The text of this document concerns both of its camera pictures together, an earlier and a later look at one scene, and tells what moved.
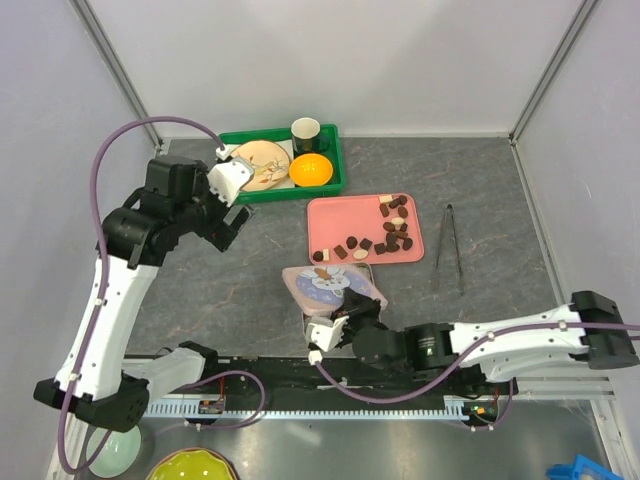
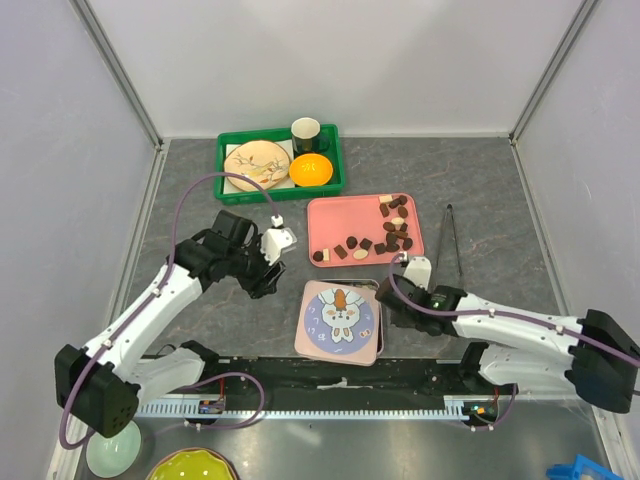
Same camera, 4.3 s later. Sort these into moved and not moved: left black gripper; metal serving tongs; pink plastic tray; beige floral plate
Moved: left black gripper
Not moved: beige floral plate; pink plastic tray; metal serving tongs
